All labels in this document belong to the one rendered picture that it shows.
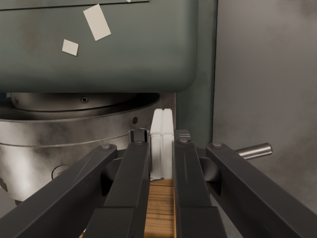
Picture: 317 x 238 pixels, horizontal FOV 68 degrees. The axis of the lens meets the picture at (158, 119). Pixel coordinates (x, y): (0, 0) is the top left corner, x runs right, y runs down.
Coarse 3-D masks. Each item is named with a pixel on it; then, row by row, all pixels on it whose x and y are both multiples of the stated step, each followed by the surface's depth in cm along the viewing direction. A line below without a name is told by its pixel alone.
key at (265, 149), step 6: (258, 144) 23; (264, 144) 22; (270, 144) 22; (234, 150) 23; (240, 150) 23; (246, 150) 22; (252, 150) 22; (258, 150) 22; (264, 150) 22; (270, 150) 22; (246, 156) 22; (252, 156) 22; (258, 156) 22; (150, 180) 24; (156, 180) 24
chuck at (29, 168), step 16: (0, 144) 32; (80, 144) 31; (96, 144) 32; (0, 160) 33; (16, 160) 32; (32, 160) 31; (48, 160) 31; (64, 160) 31; (0, 176) 34; (16, 176) 33; (32, 176) 32; (48, 176) 32; (16, 192) 34; (32, 192) 33
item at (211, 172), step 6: (174, 132) 17; (180, 132) 17; (186, 132) 17; (174, 138) 16; (180, 138) 16; (186, 138) 16; (198, 150) 14; (204, 150) 14; (198, 156) 13; (204, 156) 13; (204, 162) 13; (210, 162) 13; (204, 168) 13; (210, 168) 13; (216, 168) 13; (204, 174) 13; (210, 174) 13; (216, 174) 13; (210, 180) 13; (216, 180) 13
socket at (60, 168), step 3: (60, 165) 32; (63, 165) 32; (66, 165) 32; (57, 168) 32; (60, 168) 32; (63, 168) 32; (66, 168) 32; (54, 171) 32; (57, 171) 32; (60, 171) 32; (54, 174) 32; (57, 174) 32; (54, 177) 32
